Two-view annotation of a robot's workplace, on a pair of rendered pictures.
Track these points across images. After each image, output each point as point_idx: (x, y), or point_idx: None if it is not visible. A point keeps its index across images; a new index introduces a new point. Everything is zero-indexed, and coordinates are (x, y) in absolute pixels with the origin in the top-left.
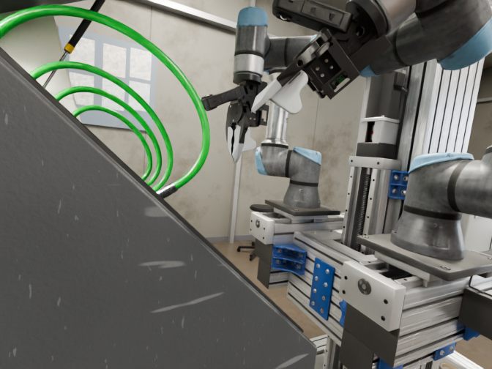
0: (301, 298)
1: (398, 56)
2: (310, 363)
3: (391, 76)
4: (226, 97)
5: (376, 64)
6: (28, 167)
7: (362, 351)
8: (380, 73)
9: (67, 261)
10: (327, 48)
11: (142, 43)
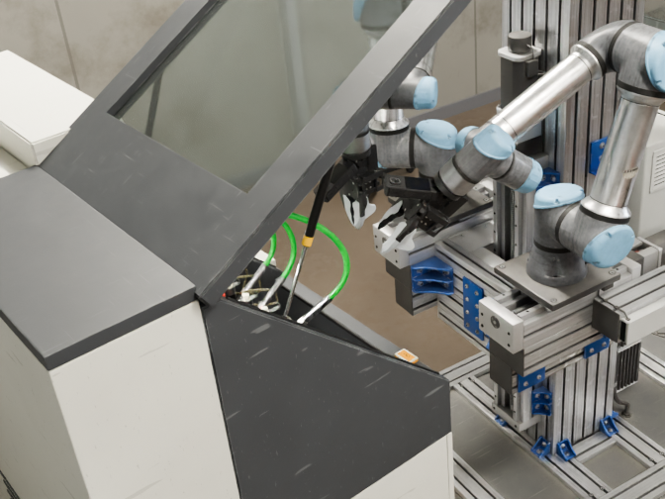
0: (454, 319)
1: None
2: (446, 389)
3: (521, 67)
4: (340, 184)
5: None
6: (326, 357)
7: (505, 367)
8: None
9: (337, 380)
10: (426, 214)
11: (291, 218)
